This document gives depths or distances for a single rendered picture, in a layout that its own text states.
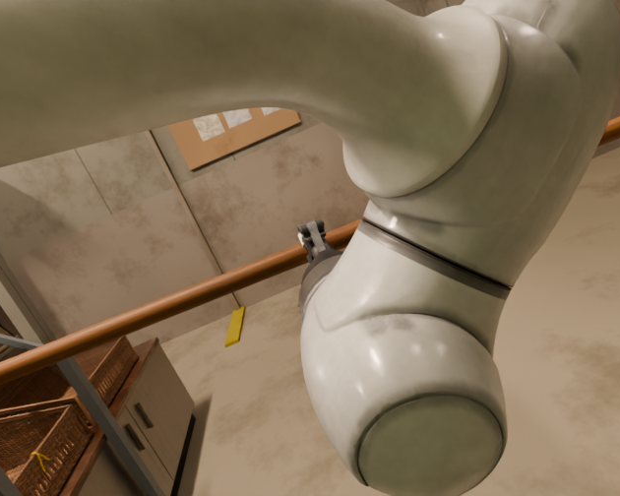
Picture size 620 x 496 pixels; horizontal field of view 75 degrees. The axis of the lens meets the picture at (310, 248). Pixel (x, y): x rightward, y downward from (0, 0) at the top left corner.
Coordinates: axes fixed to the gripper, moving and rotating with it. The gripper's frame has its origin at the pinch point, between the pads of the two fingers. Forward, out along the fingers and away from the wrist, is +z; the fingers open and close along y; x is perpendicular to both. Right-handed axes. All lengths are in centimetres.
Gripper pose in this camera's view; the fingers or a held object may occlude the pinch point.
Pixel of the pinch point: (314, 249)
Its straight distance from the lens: 58.4
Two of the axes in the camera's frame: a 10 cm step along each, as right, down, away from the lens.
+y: 3.5, 9.0, 2.5
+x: 9.3, -3.7, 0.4
